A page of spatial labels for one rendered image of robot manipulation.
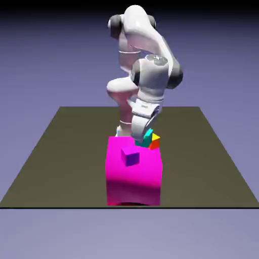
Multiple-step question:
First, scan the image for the small orange cube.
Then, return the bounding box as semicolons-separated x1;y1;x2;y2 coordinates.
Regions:
148;133;161;151

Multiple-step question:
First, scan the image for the small purple cube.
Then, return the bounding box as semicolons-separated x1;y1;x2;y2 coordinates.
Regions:
120;147;141;167

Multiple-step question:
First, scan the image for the small teal cube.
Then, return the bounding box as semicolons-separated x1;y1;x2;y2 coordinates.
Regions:
135;128;154;148

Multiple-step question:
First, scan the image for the large magenta box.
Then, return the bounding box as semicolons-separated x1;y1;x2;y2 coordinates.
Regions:
105;136;164;206

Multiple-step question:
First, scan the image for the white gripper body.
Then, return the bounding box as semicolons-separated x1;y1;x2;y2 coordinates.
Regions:
131;114;158;144

